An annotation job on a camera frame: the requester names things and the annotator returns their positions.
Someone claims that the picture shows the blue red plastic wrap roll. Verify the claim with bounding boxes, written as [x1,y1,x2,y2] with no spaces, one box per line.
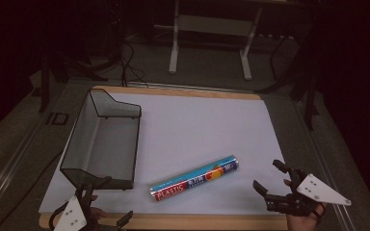
[148,155,240,203]

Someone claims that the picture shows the thin black floor cable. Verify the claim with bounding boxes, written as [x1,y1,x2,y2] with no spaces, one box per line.
[0,150,64,231]

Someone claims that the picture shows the person's right hand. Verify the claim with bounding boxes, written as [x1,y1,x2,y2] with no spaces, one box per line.
[282,178,328,231]

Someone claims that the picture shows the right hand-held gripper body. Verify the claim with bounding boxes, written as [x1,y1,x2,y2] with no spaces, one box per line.
[263,167,353,218]

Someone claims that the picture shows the black wire mesh basket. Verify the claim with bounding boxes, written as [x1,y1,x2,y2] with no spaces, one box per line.
[59,89,143,192]

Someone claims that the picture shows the black metal stand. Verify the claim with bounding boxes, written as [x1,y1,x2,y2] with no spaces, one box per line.
[38,44,110,114]
[254,28,321,131]

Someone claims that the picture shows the black floor cables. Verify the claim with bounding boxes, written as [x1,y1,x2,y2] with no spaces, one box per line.
[119,39,149,89]

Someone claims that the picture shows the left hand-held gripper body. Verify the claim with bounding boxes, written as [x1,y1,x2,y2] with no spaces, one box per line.
[48,184,119,231]

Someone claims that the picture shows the white metal table frame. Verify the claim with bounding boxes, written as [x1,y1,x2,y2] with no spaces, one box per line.
[168,0,263,82]

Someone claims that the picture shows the black square floor plate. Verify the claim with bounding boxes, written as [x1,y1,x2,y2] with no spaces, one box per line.
[45,112,69,126]

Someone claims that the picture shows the white paper sheet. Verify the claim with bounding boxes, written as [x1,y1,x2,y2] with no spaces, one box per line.
[38,91,291,217]

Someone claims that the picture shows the person's left hand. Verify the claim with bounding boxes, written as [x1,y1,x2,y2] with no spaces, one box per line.
[90,194,109,223]

